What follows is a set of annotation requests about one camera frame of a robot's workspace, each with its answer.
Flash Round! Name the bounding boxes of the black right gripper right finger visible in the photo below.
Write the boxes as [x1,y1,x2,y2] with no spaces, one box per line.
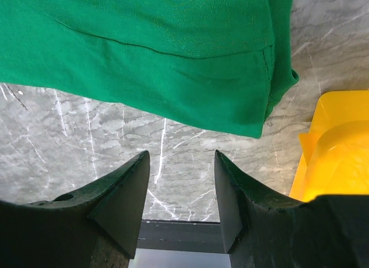
[214,151,368,267]

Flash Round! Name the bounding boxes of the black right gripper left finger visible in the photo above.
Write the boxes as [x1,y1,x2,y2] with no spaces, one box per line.
[1,151,150,267]

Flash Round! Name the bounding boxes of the green t shirt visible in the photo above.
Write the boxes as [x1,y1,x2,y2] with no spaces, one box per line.
[1,0,299,138]

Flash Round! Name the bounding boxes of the yellow plastic tray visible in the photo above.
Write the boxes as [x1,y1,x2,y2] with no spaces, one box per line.
[289,90,368,202]

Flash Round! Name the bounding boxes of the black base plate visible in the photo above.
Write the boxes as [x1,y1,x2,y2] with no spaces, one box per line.
[137,220,225,254]

